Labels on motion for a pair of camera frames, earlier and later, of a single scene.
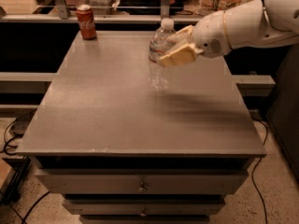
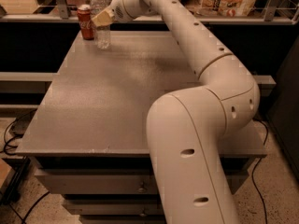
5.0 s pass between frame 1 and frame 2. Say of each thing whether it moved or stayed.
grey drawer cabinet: stayed
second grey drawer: stayed
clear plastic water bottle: moved
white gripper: moved
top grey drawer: stayed
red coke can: stayed
